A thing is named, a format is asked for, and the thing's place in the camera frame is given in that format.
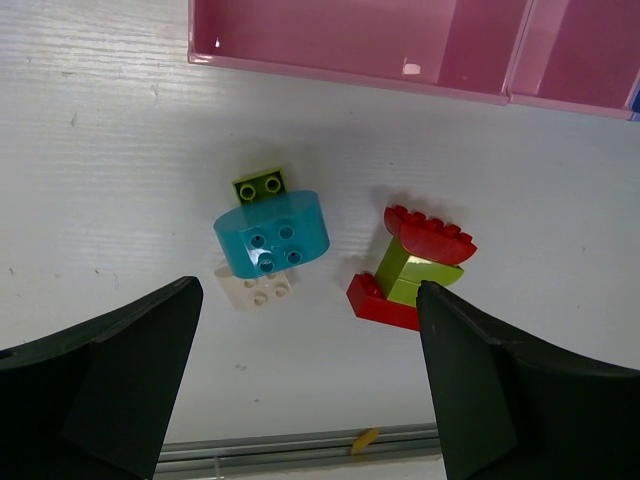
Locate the white lego brick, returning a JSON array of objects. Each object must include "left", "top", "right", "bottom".
[{"left": 214, "top": 263, "right": 292, "bottom": 311}]

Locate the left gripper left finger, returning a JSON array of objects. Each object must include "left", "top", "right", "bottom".
[{"left": 1, "top": 276, "right": 203, "bottom": 479}]

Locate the red green lego assembly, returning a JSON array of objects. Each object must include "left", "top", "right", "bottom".
[{"left": 346, "top": 204, "right": 477, "bottom": 331}]

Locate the aluminium rail front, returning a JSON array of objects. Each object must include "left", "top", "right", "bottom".
[{"left": 155, "top": 424, "right": 441, "bottom": 479}]

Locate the small pink bin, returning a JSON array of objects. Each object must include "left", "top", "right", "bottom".
[{"left": 507, "top": 1, "right": 639, "bottom": 120}]

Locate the teal rounded lego block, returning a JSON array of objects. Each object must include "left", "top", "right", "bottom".
[{"left": 213, "top": 190, "right": 330, "bottom": 279}]

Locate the lime green lego brick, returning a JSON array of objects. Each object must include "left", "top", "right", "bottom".
[{"left": 232, "top": 168, "right": 287, "bottom": 205}]

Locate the yellow tape scrap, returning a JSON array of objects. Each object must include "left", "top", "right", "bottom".
[{"left": 350, "top": 428, "right": 380, "bottom": 456}]

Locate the dark blue bin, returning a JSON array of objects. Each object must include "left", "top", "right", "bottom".
[{"left": 629, "top": 83, "right": 640, "bottom": 122}]

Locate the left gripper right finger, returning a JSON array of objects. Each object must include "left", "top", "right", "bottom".
[{"left": 417, "top": 281, "right": 639, "bottom": 479}]

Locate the large pink bin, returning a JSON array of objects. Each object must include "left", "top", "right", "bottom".
[{"left": 188, "top": 1, "right": 532, "bottom": 105}]

